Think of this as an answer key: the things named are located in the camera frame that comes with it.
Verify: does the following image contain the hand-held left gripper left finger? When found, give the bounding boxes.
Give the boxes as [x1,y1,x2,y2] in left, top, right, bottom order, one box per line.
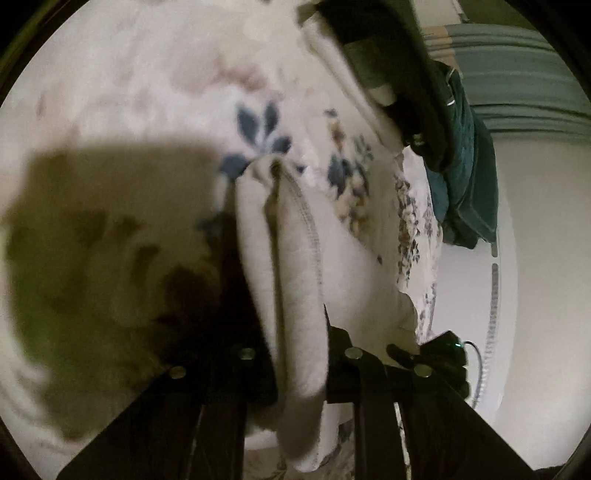
[55,184,280,480]

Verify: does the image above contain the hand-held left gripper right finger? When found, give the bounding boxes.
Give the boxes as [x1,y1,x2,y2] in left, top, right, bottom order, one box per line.
[323,304,537,480]

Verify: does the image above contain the white knit garment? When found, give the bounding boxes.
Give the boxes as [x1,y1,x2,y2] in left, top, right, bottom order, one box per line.
[235,154,420,474]

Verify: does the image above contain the black device with green light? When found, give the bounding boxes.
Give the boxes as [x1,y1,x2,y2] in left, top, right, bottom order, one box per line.
[386,330,471,400]

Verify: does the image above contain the white round appliance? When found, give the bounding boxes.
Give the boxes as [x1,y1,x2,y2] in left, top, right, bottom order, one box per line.
[416,130,589,472]

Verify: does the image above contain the floral printed blanket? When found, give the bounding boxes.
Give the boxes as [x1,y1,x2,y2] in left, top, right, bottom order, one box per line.
[0,0,439,480]

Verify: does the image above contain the dark teal garment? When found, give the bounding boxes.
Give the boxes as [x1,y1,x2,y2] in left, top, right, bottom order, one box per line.
[424,60,500,251]

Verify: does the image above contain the white fleece cloth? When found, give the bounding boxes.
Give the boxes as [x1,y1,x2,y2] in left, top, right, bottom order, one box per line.
[295,11,404,144]

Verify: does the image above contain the black garment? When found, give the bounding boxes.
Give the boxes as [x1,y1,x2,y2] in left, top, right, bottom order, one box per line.
[318,0,459,172]

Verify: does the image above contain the teal striped fabric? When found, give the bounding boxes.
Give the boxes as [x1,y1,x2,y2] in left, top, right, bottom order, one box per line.
[422,22,591,136]

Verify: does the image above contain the grey braided cable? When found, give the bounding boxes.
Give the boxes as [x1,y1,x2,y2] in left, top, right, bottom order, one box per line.
[462,340,490,409]

